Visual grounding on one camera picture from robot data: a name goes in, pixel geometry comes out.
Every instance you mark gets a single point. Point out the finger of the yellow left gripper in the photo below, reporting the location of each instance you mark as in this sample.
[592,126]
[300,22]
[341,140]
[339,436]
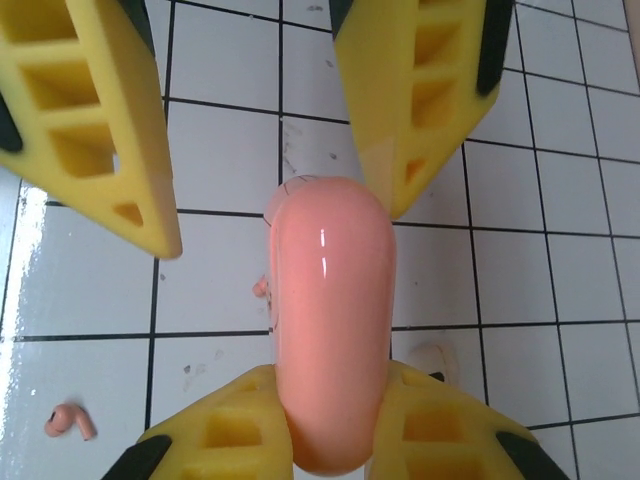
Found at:
[145,175]
[380,100]

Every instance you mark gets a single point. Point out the salmon pink earbud charging case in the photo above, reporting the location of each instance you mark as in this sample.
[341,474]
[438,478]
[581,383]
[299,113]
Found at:
[330,300]

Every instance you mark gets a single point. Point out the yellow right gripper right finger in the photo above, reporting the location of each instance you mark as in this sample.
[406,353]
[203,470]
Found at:
[480,425]

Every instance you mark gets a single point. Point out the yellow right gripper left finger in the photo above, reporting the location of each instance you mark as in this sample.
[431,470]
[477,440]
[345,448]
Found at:
[240,395]

